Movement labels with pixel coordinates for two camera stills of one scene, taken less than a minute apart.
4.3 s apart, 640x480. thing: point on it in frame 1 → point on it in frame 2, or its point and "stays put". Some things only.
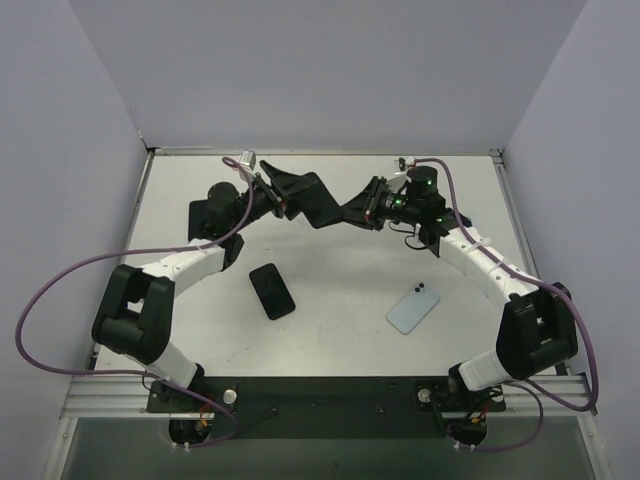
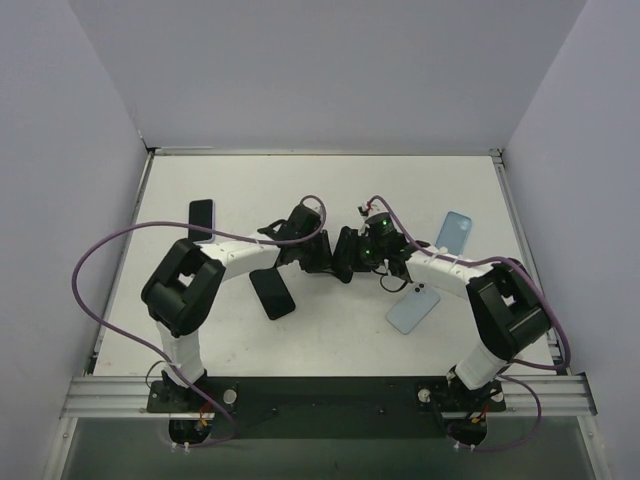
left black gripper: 275,192 → 323,251
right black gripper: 375,203 → 345,255
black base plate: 324,407 stays put
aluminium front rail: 126,396 stays put
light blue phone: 409,311 stays put
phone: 271,291 stays put
